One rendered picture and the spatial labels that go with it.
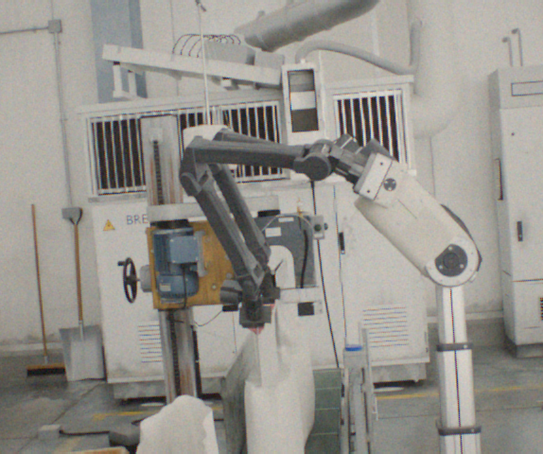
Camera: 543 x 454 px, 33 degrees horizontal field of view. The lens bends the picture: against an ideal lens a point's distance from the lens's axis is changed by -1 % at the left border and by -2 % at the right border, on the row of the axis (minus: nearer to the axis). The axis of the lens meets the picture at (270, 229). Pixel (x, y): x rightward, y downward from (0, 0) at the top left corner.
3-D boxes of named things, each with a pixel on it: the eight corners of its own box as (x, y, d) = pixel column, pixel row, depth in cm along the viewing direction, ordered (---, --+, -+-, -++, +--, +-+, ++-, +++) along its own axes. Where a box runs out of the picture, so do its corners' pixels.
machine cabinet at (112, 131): (436, 388, 607) (412, 74, 596) (104, 409, 627) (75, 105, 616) (422, 354, 723) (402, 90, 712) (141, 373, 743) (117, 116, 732)
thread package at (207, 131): (228, 170, 319) (224, 121, 318) (182, 174, 321) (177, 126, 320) (235, 170, 336) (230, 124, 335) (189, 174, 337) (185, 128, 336)
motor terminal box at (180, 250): (200, 268, 319) (198, 235, 318) (172, 271, 315) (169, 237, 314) (194, 267, 327) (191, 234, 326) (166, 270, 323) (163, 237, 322)
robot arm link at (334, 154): (345, 162, 239) (349, 152, 244) (309, 145, 240) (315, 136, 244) (333, 188, 245) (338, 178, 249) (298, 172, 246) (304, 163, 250)
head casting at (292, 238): (316, 287, 339) (309, 207, 338) (251, 291, 341) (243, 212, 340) (319, 278, 369) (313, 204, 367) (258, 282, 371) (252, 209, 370)
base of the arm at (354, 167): (376, 153, 247) (358, 194, 248) (349, 141, 247) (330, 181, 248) (377, 153, 238) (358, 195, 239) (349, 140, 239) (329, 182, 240)
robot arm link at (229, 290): (253, 284, 270) (261, 268, 276) (216, 277, 272) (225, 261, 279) (253, 316, 276) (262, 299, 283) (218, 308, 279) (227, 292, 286)
